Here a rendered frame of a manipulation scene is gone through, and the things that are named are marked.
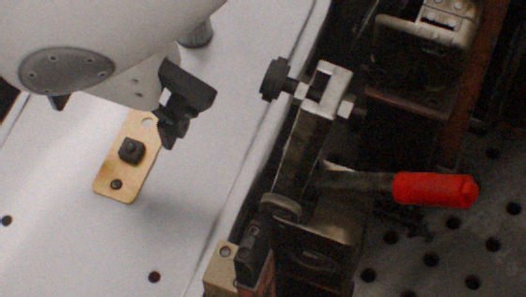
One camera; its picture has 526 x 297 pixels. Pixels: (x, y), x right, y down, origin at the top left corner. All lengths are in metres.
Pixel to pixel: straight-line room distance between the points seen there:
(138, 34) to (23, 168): 0.39
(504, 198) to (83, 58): 0.75
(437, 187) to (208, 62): 0.28
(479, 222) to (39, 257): 0.52
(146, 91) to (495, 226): 0.57
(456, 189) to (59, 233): 0.33
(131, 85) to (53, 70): 0.18
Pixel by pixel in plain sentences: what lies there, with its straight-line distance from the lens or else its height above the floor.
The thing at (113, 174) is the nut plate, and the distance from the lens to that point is 0.83.
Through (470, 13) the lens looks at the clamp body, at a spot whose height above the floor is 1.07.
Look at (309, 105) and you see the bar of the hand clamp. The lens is 0.60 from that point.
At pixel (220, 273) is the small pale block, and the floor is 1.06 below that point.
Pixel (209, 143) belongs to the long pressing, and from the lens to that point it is 0.83.
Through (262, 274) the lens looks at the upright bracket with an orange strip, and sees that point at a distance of 0.63.
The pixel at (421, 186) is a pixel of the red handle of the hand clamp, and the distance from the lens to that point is 0.67.
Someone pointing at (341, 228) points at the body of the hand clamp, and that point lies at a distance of 0.75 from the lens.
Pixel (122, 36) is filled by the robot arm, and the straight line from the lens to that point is 0.48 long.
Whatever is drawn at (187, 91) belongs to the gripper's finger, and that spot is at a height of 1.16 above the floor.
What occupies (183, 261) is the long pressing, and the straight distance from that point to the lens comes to 0.80.
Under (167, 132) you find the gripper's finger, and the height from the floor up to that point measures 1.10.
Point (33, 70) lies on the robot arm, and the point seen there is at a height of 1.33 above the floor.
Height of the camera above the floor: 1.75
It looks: 64 degrees down
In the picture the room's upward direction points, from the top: 4 degrees counter-clockwise
